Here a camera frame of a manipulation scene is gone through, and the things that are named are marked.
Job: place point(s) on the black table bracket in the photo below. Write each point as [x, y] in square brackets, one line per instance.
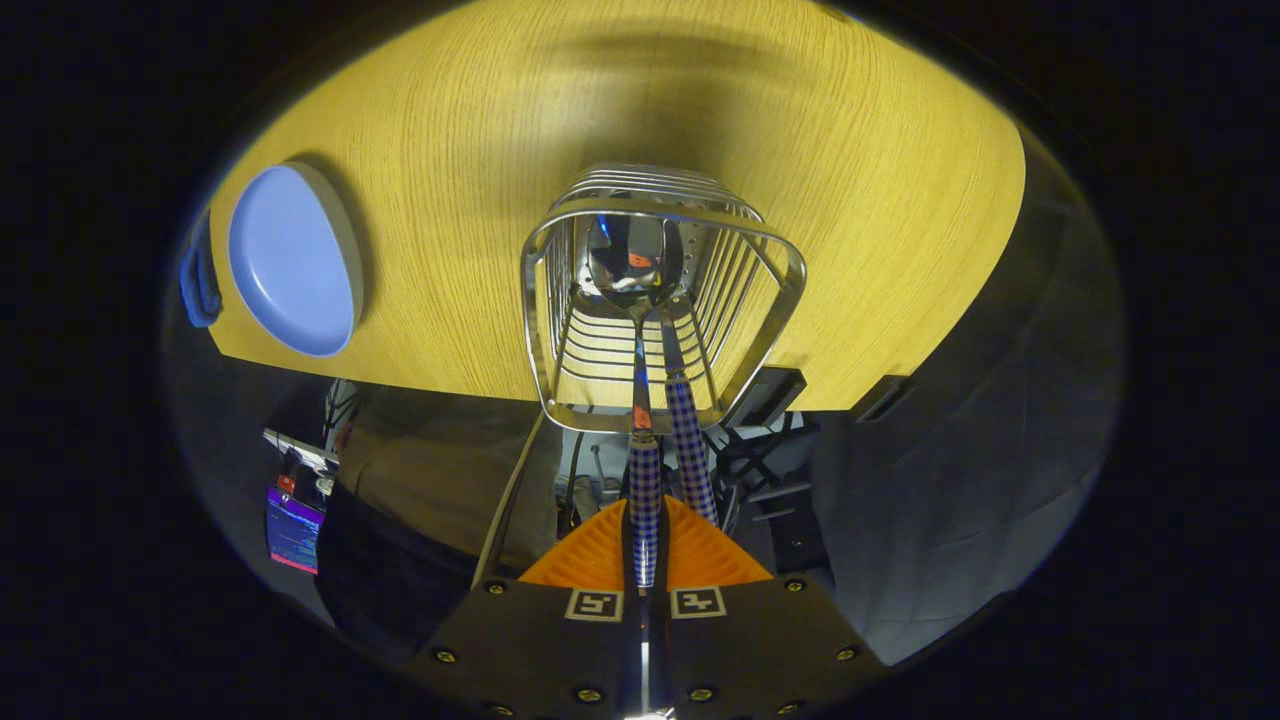
[885, 398]
[765, 395]

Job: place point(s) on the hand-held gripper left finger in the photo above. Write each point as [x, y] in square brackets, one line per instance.
[530, 650]

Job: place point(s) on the blue folded cloth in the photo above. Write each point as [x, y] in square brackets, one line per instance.
[198, 285]

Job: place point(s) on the blue plate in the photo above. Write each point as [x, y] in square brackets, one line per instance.
[290, 260]

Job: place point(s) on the colourful display screen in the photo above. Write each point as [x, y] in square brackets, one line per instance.
[294, 530]

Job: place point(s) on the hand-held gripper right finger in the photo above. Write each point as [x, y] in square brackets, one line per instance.
[760, 650]

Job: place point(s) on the person's beige trousers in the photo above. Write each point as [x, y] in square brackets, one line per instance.
[440, 480]

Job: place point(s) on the black metal frame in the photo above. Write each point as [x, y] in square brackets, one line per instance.
[770, 470]

